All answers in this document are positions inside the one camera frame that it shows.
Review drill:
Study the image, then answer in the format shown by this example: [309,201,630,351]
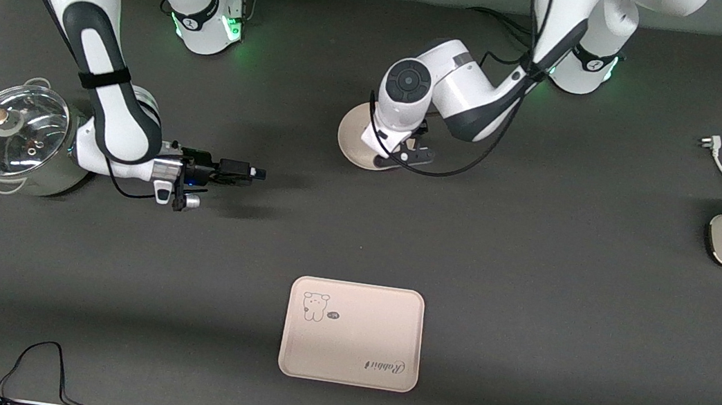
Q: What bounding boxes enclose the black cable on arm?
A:
[362,0,560,191]
[98,158,164,203]

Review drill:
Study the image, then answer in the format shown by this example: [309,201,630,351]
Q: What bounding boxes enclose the beige tray with bear print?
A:
[276,273,429,395]

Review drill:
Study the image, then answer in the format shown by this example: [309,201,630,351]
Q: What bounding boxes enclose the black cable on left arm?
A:
[362,0,560,191]

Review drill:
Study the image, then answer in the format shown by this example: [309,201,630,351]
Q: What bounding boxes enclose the dark grey table mat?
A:
[0,0,722,405]

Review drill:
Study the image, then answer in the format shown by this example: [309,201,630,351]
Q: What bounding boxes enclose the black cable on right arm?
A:
[98,158,164,203]

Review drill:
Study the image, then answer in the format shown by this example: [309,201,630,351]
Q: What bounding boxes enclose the steel pot with glass lid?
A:
[0,72,106,206]

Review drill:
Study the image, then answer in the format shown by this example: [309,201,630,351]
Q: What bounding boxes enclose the round beige plate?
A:
[333,100,419,176]

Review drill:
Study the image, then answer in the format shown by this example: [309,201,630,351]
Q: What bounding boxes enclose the black left arm base cables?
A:
[461,4,542,56]

